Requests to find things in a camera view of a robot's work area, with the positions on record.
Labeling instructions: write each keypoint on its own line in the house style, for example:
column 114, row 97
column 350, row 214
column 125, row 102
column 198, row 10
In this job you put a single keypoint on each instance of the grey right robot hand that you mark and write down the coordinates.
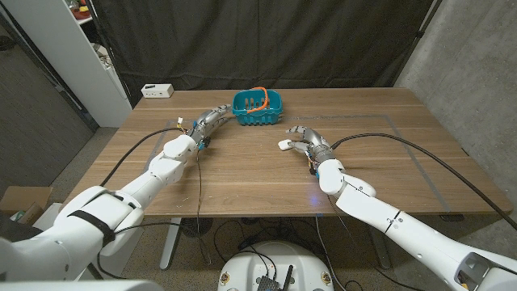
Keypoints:
column 317, row 143

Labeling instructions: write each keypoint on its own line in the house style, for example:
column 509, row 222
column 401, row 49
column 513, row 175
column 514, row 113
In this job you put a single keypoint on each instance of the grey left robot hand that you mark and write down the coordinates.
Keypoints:
column 210, row 120

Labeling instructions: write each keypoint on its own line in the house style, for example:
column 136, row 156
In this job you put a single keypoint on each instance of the white AirPods case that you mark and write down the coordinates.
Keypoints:
column 284, row 145

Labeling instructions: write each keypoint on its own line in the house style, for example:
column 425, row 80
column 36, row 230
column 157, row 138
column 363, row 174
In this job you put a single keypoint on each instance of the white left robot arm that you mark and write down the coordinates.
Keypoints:
column 121, row 202

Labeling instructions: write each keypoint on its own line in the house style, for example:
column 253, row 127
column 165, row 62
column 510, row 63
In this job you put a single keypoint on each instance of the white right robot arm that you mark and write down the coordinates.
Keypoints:
column 379, row 214

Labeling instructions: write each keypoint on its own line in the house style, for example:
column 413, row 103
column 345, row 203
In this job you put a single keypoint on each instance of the teal plastic basket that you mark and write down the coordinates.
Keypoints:
column 258, row 117

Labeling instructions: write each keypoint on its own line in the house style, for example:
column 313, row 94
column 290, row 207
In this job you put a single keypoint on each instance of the white power strip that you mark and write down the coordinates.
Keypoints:
column 157, row 91

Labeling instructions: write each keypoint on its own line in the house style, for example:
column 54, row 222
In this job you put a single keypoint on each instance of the black backdrop curtain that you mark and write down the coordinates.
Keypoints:
column 262, row 40

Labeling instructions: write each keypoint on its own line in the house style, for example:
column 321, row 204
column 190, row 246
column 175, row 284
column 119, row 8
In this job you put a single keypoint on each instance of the round black floor fan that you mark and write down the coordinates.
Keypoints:
column 196, row 226

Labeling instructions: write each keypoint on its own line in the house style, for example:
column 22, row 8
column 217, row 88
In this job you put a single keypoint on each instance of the white table leg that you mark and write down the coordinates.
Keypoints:
column 381, row 250
column 171, row 242

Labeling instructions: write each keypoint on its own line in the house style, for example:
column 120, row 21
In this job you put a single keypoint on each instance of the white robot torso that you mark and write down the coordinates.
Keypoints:
column 250, row 268

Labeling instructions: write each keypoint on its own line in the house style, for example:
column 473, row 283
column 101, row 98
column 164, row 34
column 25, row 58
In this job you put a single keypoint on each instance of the white cabinet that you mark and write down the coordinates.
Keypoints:
column 68, row 52

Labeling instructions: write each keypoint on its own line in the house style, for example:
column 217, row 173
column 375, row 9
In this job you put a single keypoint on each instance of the red bowl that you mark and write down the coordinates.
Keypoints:
column 82, row 15

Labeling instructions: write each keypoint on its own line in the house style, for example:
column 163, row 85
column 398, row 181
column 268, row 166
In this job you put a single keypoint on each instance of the white paper sheet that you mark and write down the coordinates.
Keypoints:
column 48, row 214

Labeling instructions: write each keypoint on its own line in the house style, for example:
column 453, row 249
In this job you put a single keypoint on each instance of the brown cardboard box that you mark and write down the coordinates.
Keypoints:
column 18, row 198

